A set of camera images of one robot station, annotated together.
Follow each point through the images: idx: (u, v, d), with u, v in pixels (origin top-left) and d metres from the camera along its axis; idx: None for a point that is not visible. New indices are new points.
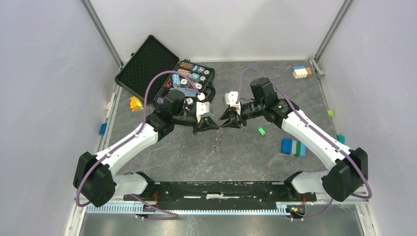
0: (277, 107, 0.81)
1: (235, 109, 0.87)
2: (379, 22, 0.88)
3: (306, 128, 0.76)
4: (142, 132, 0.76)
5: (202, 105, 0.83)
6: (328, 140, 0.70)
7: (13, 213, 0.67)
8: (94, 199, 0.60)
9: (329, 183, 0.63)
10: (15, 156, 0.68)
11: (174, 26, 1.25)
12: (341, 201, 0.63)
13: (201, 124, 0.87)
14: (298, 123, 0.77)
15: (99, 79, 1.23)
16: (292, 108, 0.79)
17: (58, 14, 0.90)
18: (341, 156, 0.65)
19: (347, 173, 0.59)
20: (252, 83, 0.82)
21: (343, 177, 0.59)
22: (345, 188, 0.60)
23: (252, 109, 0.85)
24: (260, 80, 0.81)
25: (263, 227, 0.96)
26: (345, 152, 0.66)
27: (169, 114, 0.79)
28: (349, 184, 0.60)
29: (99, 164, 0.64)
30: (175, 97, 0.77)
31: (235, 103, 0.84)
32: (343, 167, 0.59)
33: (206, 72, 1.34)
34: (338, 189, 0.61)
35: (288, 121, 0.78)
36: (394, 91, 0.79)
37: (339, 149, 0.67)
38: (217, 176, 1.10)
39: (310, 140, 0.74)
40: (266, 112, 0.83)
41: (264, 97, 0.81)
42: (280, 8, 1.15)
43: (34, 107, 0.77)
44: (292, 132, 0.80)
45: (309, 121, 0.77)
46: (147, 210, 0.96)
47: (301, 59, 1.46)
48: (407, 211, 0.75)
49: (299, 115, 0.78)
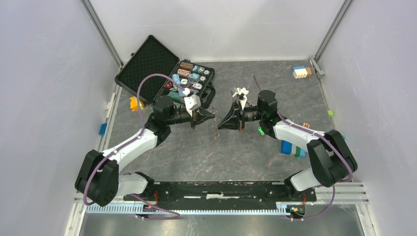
0: (270, 122, 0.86)
1: (241, 101, 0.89)
2: (379, 22, 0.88)
3: (289, 127, 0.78)
4: (144, 134, 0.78)
5: (190, 99, 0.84)
6: (307, 130, 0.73)
7: (13, 214, 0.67)
8: (99, 198, 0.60)
9: (314, 166, 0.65)
10: (15, 157, 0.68)
11: (174, 26, 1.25)
12: (330, 185, 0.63)
13: (195, 117, 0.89)
14: (283, 126, 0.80)
15: (98, 79, 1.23)
16: (281, 118, 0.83)
17: (58, 15, 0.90)
18: (315, 137, 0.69)
19: (322, 149, 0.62)
20: (260, 96, 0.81)
21: (317, 154, 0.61)
22: (325, 165, 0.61)
23: (253, 112, 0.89)
24: (268, 94, 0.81)
25: (263, 227, 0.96)
26: (320, 134, 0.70)
27: (163, 122, 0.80)
28: (331, 163, 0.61)
29: (106, 161, 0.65)
30: (164, 105, 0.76)
31: (244, 90, 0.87)
32: (318, 145, 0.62)
33: (206, 72, 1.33)
34: (321, 170, 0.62)
35: (277, 127, 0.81)
36: (394, 92, 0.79)
37: (313, 132, 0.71)
38: (217, 176, 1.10)
39: (293, 136, 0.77)
40: (262, 124, 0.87)
41: (266, 110, 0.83)
42: (280, 9, 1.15)
43: (34, 106, 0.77)
44: (282, 137, 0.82)
45: (292, 122, 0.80)
46: (147, 210, 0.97)
47: (301, 59, 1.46)
48: (407, 211, 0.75)
49: (284, 120, 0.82)
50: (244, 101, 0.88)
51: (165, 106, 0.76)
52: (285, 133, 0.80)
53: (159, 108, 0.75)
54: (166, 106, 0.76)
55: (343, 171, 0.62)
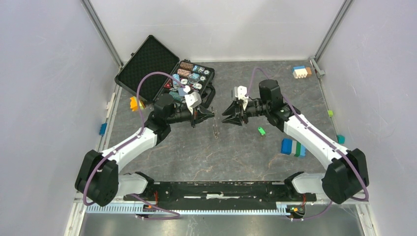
0: (279, 112, 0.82)
1: (241, 103, 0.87)
2: (379, 22, 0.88)
3: (306, 129, 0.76)
4: (143, 133, 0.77)
5: (191, 97, 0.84)
6: (327, 141, 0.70)
7: (13, 213, 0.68)
8: (99, 199, 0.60)
9: (329, 184, 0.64)
10: (15, 157, 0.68)
11: (173, 25, 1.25)
12: (339, 202, 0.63)
13: (196, 115, 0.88)
14: (298, 125, 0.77)
15: (98, 79, 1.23)
16: (293, 111, 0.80)
17: (58, 15, 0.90)
18: (337, 155, 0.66)
19: (343, 172, 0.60)
20: (261, 84, 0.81)
21: (338, 176, 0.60)
22: (341, 185, 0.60)
23: (256, 107, 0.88)
24: (269, 82, 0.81)
25: (263, 227, 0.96)
26: (342, 152, 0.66)
27: (163, 120, 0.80)
28: (348, 185, 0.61)
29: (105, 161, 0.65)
30: (164, 103, 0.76)
31: (244, 96, 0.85)
32: (340, 166, 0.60)
33: (206, 72, 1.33)
34: (336, 190, 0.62)
35: (289, 123, 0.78)
36: (394, 91, 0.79)
37: (336, 149, 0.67)
38: (217, 176, 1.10)
39: (308, 141, 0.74)
40: (269, 114, 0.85)
41: (271, 100, 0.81)
42: (280, 9, 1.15)
43: (35, 106, 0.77)
44: (291, 134, 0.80)
45: (309, 124, 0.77)
46: (147, 210, 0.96)
47: (301, 59, 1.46)
48: (407, 211, 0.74)
49: (299, 117, 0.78)
50: (245, 103, 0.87)
51: (166, 105, 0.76)
52: (297, 133, 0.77)
53: (160, 106, 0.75)
54: (166, 104, 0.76)
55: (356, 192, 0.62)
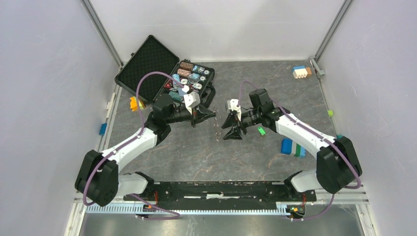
0: (271, 113, 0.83)
1: (235, 114, 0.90)
2: (379, 22, 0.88)
3: (294, 125, 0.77)
4: (143, 133, 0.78)
5: (189, 97, 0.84)
6: (314, 132, 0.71)
7: (13, 213, 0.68)
8: (99, 198, 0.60)
9: (321, 173, 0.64)
10: (15, 157, 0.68)
11: (173, 25, 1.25)
12: (335, 191, 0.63)
13: (195, 114, 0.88)
14: (288, 123, 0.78)
15: (98, 78, 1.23)
16: (283, 111, 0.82)
17: (58, 15, 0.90)
18: (324, 144, 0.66)
19: (332, 158, 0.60)
20: (250, 93, 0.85)
21: (327, 162, 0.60)
22: (332, 173, 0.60)
23: (251, 117, 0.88)
24: (256, 90, 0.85)
25: (263, 227, 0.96)
26: (330, 140, 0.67)
27: (163, 120, 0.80)
28: (340, 172, 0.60)
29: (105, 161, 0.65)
30: (163, 104, 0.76)
31: (236, 107, 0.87)
32: (328, 153, 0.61)
33: (206, 72, 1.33)
34: (328, 178, 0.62)
35: (280, 122, 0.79)
36: (394, 92, 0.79)
37: (323, 138, 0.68)
38: (217, 176, 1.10)
39: (298, 136, 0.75)
40: (261, 118, 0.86)
41: (260, 104, 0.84)
42: (280, 9, 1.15)
43: (34, 106, 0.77)
44: (284, 133, 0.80)
45: (298, 120, 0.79)
46: (147, 210, 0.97)
47: (301, 59, 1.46)
48: (407, 211, 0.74)
49: (289, 116, 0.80)
50: (239, 113, 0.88)
51: (165, 105, 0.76)
52: (289, 132, 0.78)
53: (159, 107, 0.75)
54: (165, 105, 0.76)
55: (350, 180, 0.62)
